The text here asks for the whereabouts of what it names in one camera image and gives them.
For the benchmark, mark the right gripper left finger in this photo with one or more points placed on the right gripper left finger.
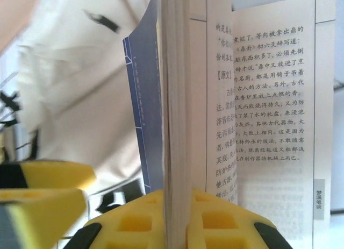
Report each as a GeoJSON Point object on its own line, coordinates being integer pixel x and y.
{"type": "Point", "coordinates": [134, 227]}

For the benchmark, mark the beige canvas backpack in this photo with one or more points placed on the beige canvas backpack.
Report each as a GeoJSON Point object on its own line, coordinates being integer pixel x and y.
{"type": "Point", "coordinates": [75, 85]}

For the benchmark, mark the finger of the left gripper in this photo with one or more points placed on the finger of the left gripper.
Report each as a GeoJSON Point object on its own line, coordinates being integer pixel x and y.
{"type": "Point", "coordinates": [43, 214]}
{"type": "Point", "coordinates": [53, 176]}

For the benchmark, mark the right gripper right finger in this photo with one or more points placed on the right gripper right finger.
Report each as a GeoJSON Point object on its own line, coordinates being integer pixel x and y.
{"type": "Point", "coordinates": [215, 227]}

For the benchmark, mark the blue book yellow label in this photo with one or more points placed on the blue book yellow label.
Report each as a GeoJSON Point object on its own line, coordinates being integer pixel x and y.
{"type": "Point", "coordinates": [177, 98]}

